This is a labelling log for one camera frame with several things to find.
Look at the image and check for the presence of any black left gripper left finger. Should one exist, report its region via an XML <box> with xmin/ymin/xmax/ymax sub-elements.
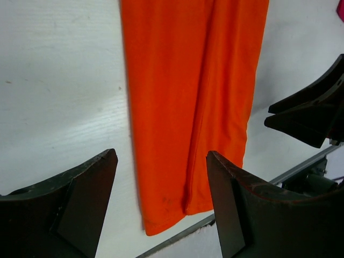
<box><xmin>1</xmin><ymin>149</ymin><xmax>118</xmax><ymax>257</ymax></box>

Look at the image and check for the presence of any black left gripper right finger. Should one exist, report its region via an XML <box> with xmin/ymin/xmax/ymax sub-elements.
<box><xmin>206</xmin><ymin>151</ymin><xmax>343</xmax><ymax>257</ymax></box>

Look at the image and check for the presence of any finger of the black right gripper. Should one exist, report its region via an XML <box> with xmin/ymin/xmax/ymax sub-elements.
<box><xmin>268</xmin><ymin>54</ymin><xmax>343</xmax><ymax>114</ymax></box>
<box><xmin>264</xmin><ymin>89</ymin><xmax>343</xmax><ymax>148</ymax></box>

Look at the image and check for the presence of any orange t shirt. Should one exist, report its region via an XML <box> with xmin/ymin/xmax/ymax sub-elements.
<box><xmin>120</xmin><ymin>1</ymin><xmax>269</xmax><ymax>236</ymax></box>

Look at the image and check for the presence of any pink magenta t shirt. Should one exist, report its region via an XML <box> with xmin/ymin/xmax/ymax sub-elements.
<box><xmin>336</xmin><ymin>0</ymin><xmax>344</xmax><ymax>22</ymax></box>

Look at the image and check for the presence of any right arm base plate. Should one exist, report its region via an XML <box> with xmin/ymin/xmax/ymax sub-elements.
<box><xmin>281</xmin><ymin>157</ymin><xmax>341</xmax><ymax>197</ymax></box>

